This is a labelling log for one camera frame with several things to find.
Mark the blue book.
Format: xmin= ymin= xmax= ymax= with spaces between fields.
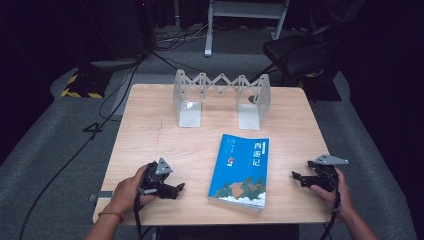
xmin=207 ymin=133 xmax=270 ymax=212

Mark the grey expandable metal book rack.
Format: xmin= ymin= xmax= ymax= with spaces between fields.
xmin=172 ymin=68 xmax=272 ymax=131

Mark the bundle of floor cables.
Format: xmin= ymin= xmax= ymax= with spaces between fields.
xmin=151 ymin=21 xmax=218 ymax=53

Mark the red string bracelet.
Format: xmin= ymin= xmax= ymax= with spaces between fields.
xmin=97 ymin=210 xmax=125 ymax=224

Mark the yellow black striped floor ramp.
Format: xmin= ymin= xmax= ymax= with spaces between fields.
xmin=60 ymin=68 xmax=113 ymax=100

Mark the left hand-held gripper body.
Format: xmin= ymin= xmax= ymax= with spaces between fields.
xmin=138 ymin=157 xmax=175 ymax=198

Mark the white metal stand frame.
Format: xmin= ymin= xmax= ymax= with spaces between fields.
xmin=203 ymin=0 xmax=292 ymax=58

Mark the dark equipment cabinet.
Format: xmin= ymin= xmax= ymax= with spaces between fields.
xmin=78 ymin=0 xmax=149 ymax=69

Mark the black chair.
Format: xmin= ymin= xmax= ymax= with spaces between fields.
xmin=262 ymin=19 xmax=346 ymax=102

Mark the person's right hand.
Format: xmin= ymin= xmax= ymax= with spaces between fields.
xmin=309 ymin=167 xmax=355 ymax=218

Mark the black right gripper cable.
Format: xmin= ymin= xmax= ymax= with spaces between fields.
xmin=318 ymin=168 xmax=343 ymax=240

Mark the long black floor cable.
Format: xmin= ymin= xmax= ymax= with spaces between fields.
xmin=18 ymin=54 xmax=148 ymax=240

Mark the person's left hand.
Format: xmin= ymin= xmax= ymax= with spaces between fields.
xmin=111 ymin=164 xmax=158 ymax=215

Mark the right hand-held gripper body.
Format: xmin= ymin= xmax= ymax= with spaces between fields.
xmin=306 ymin=153 xmax=350 ymax=193

